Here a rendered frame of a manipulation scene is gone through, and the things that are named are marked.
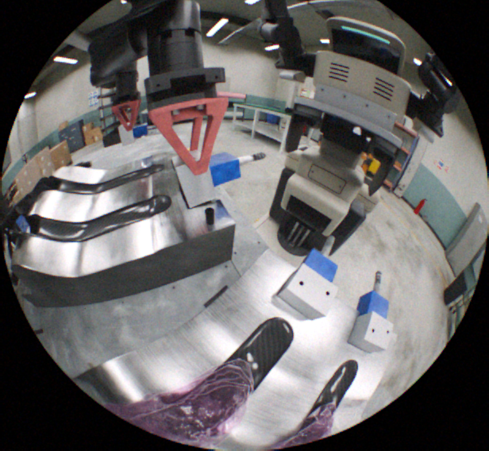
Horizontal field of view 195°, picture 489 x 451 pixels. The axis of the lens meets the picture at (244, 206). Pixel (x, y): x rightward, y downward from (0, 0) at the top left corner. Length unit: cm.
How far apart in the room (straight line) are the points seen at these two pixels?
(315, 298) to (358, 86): 45
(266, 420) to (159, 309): 18
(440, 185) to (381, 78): 515
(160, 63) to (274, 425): 32
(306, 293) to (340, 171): 38
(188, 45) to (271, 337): 28
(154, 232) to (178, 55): 17
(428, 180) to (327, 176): 507
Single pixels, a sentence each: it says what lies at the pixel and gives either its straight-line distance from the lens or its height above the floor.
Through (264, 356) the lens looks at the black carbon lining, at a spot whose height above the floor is 85.
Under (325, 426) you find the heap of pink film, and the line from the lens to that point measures 20.
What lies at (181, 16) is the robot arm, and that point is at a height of 110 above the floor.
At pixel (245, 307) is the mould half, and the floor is 86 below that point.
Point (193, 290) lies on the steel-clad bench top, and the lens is 22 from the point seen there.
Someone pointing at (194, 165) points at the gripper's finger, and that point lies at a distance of 15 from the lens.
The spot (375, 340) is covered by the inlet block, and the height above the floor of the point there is 88.
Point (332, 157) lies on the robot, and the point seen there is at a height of 91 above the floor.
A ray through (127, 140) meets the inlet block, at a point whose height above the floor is 92.
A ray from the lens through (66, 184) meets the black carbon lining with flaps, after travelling 36.
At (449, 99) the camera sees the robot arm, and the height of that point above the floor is 120.
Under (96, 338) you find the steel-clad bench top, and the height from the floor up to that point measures 80.
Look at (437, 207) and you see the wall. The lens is 562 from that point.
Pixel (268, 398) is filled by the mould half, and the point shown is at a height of 86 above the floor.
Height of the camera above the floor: 101
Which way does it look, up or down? 41 degrees down
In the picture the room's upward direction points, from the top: 9 degrees clockwise
